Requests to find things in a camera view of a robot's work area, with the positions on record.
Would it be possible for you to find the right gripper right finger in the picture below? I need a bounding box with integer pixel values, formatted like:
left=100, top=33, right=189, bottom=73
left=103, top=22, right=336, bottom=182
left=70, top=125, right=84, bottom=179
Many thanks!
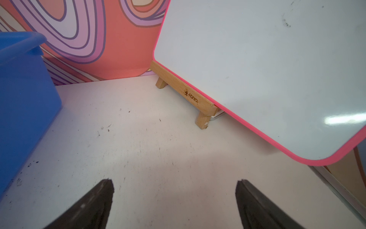
left=235, top=179, right=303, bottom=229

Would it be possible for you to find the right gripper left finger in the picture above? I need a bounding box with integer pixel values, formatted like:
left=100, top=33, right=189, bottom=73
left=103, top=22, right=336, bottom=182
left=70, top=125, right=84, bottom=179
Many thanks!
left=46, top=179, right=114, bottom=229

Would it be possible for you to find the blue plastic basket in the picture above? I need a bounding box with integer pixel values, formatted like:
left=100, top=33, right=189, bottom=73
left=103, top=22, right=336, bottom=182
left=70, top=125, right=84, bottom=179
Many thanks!
left=1, top=32, right=62, bottom=194

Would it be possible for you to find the wooden easel stand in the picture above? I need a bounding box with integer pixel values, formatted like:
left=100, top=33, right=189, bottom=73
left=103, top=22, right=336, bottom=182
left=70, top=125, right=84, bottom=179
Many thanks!
left=150, top=61, right=225, bottom=129

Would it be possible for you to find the white board pink frame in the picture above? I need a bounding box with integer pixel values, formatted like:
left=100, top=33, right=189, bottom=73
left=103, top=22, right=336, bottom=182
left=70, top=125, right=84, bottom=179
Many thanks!
left=153, top=1, right=366, bottom=166

